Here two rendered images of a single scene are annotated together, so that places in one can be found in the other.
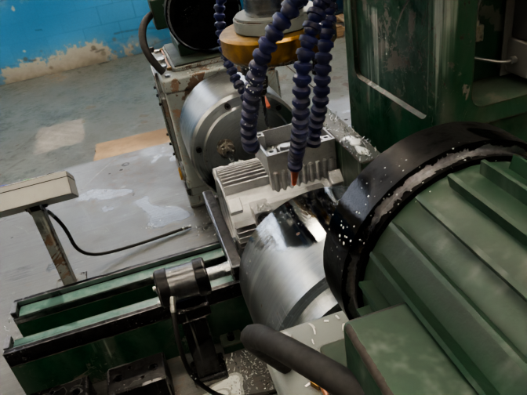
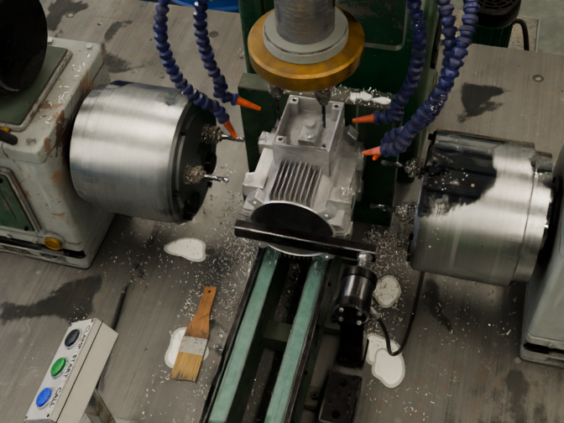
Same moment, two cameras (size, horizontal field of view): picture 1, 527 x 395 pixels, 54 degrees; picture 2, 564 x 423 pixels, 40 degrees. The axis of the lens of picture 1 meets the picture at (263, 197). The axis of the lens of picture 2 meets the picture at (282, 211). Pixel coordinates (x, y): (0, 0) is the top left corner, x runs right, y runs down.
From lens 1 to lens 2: 1.05 m
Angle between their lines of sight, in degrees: 48
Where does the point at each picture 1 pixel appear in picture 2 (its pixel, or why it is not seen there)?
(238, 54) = (324, 83)
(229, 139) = (189, 164)
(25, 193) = (86, 375)
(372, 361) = not seen: outside the picture
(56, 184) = (101, 338)
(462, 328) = not seen: outside the picture
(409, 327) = not seen: outside the picture
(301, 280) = (514, 207)
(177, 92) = (49, 152)
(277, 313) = (510, 238)
